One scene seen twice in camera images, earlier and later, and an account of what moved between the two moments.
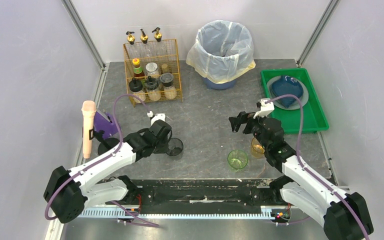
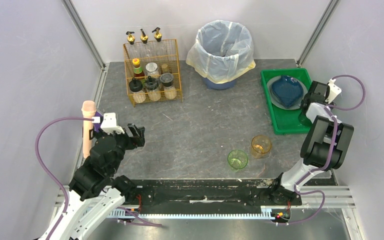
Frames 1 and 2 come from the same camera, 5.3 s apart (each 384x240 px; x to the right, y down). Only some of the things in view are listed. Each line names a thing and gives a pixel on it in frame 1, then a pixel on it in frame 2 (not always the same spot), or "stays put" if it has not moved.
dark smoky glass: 175,146 to 303,119
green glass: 237,159 stays put
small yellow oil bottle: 164,67 stays put
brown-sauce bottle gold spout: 147,54 stays put
